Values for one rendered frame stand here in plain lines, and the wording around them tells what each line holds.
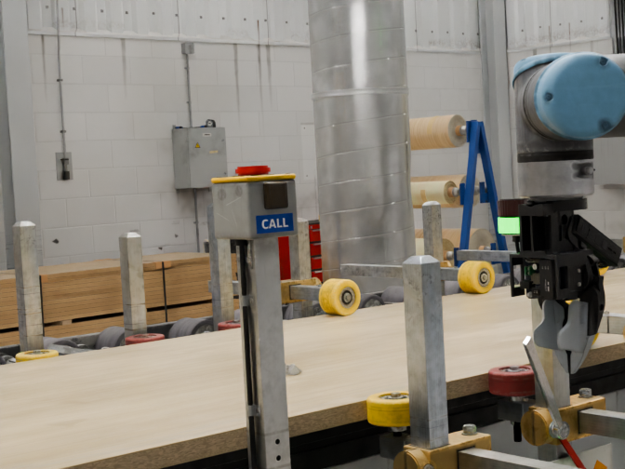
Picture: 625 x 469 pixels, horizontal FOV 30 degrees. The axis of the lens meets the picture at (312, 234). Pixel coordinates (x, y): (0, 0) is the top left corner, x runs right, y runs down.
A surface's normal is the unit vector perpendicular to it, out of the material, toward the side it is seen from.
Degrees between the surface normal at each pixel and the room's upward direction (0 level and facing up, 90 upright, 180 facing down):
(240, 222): 90
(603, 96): 90
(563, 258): 90
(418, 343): 90
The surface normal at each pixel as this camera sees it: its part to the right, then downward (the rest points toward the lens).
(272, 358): 0.64, 0.00
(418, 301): -0.77, 0.07
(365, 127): 0.02, 0.05
